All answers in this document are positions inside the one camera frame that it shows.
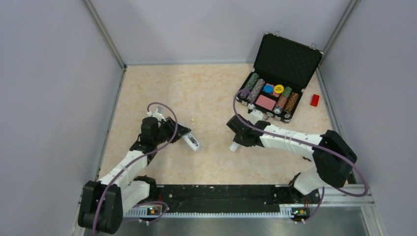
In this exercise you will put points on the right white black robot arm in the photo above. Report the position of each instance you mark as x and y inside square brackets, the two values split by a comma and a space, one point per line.
[330, 154]

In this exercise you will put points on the blue round chip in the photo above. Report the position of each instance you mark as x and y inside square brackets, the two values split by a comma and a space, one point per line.
[268, 88]

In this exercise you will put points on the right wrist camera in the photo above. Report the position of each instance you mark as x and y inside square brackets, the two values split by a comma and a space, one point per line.
[254, 114]

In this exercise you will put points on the green red chip stack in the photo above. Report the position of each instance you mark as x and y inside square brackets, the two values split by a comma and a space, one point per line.
[278, 108]

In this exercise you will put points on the brown orange chip stack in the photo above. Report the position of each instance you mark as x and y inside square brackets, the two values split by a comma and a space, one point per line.
[290, 105]

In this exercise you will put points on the AAA battery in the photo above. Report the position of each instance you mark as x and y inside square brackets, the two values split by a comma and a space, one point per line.
[193, 140]

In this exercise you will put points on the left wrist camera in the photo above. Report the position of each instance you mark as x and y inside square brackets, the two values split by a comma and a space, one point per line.
[157, 113]

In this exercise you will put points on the pink card deck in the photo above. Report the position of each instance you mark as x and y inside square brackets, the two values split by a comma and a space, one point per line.
[265, 102]

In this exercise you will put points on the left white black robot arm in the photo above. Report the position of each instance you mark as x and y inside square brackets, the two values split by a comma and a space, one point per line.
[120, 176]

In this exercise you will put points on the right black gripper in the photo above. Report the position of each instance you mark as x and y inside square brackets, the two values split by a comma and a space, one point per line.
[238, 139]

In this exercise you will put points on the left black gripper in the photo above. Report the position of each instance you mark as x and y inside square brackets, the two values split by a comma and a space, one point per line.
[182, 131]

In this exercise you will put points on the white battery cover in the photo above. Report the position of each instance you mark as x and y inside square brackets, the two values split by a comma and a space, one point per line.
[233, 147]

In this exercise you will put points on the white remote control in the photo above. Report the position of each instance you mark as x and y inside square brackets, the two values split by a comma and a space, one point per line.
[186, 139]

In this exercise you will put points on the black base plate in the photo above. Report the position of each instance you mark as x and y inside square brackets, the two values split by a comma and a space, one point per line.
[234, 198]

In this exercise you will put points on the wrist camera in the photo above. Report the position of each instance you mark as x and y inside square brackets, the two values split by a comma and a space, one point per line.
[254, 114]
[157, 113]

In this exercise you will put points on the purple green chip stack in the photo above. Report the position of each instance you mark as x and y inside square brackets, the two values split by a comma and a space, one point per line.
[244, 93]

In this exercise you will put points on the black poker chip case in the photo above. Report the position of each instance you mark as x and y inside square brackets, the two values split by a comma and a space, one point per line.
[281, 61]

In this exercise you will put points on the yellow big blind chip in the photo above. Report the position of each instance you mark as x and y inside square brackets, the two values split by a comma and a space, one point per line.
[278, 89]

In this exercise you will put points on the red toy brick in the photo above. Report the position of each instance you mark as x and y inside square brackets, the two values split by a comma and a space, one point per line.
[315, 100]

